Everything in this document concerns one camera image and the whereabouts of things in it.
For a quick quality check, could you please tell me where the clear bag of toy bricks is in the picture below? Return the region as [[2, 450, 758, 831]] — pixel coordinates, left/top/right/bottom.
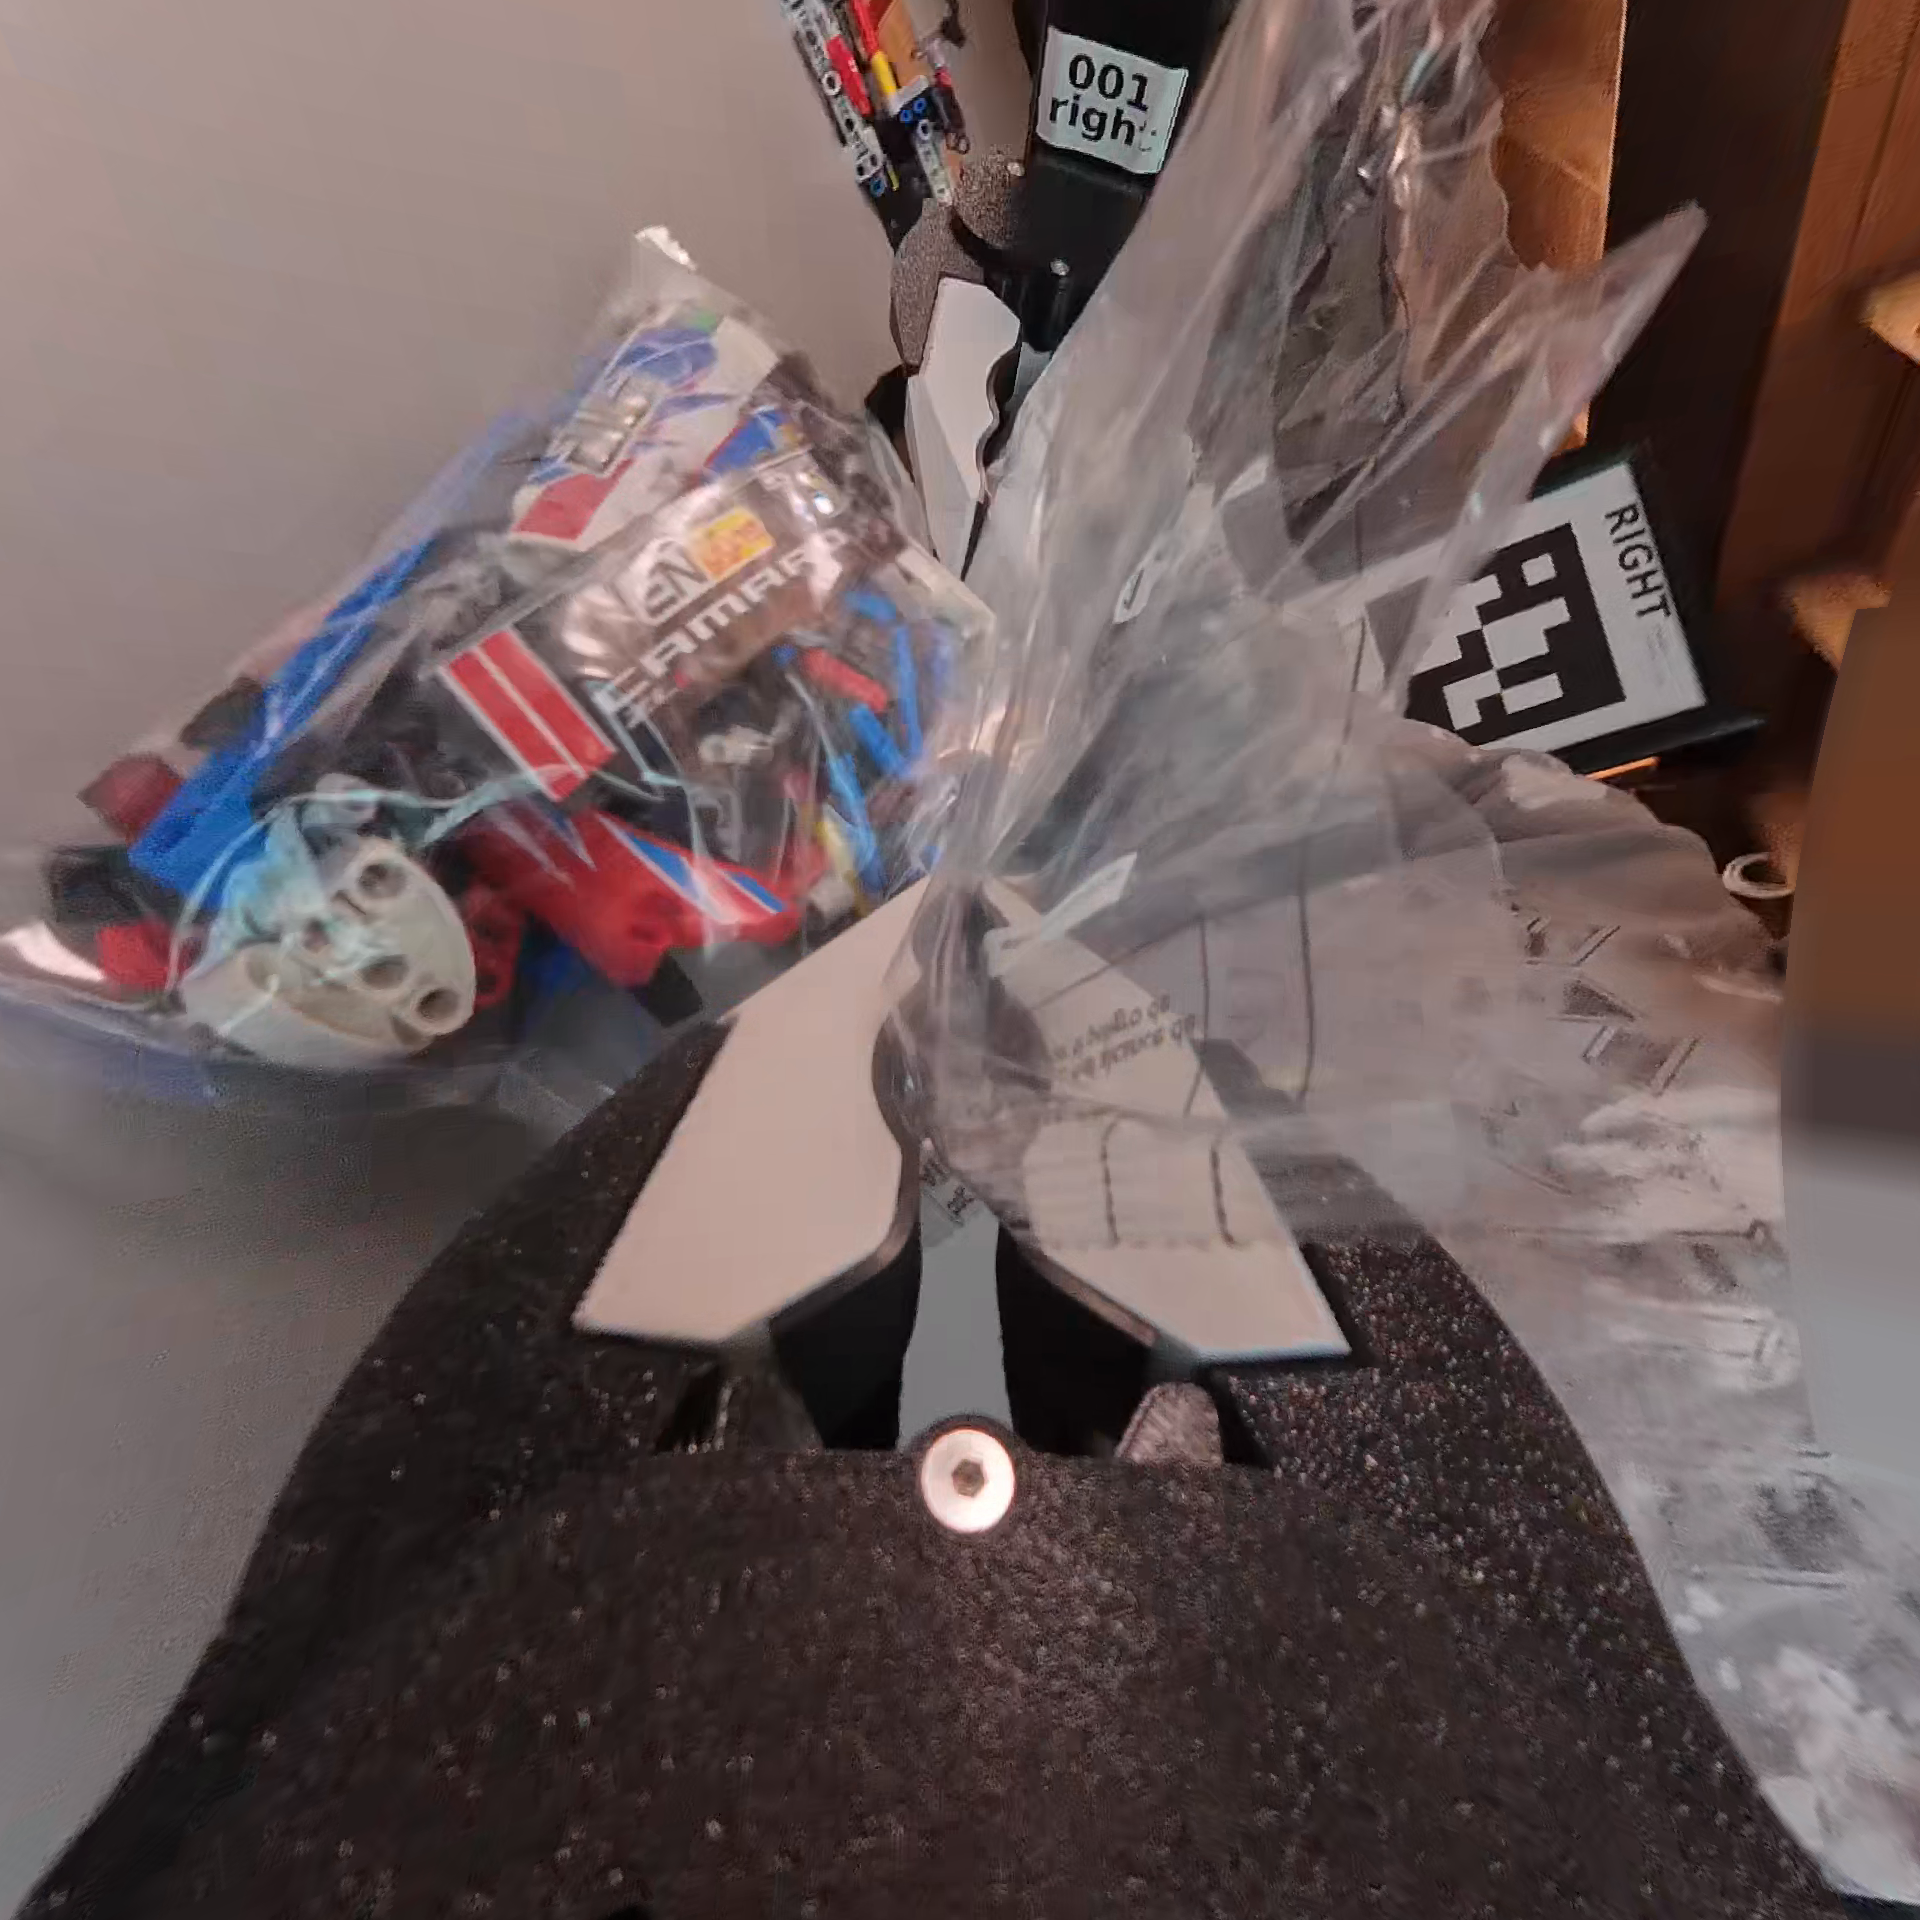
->
[[0, 229, 1004, 1088]]

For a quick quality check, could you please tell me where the black framed marker card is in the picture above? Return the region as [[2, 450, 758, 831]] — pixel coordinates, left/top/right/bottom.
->
[[1395, 442, 1769, 778]]

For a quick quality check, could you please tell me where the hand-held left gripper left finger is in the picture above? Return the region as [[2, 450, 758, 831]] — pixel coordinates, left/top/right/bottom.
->
[[575, 882, 924, 1449]]

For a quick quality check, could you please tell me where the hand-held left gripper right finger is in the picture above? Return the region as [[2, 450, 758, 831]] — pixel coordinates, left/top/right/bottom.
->
[[960, 882, 1351, 1449]]

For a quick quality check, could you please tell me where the wooden board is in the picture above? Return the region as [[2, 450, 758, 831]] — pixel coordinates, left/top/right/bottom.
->
[[1493, 0, 1920, 676]]

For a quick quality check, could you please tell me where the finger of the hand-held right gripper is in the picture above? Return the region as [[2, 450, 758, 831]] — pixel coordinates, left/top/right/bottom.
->
[[868, 278, 1040, 578]]

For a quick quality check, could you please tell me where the clear printed plastic bag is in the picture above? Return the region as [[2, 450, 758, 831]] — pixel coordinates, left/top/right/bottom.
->
[[885, 0, 1920, 1899]]

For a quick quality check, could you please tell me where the toy brick car model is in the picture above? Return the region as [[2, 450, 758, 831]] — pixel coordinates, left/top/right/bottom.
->
[[781, 0, 962, 204]]

